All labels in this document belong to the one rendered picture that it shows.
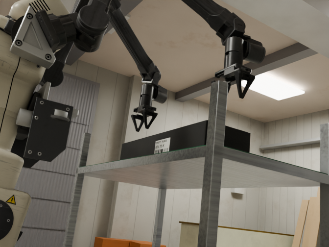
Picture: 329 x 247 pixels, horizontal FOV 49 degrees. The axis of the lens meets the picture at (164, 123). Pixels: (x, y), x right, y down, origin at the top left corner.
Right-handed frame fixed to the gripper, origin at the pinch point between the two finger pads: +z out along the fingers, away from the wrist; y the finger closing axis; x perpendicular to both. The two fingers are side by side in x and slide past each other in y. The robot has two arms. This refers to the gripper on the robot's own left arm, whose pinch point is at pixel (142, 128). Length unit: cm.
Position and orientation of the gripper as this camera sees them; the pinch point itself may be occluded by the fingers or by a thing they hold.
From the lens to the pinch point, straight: 157.1
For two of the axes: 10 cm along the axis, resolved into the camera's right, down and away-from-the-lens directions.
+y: -5.2, 1.6, 8.4
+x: -8.5, -2.3, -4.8
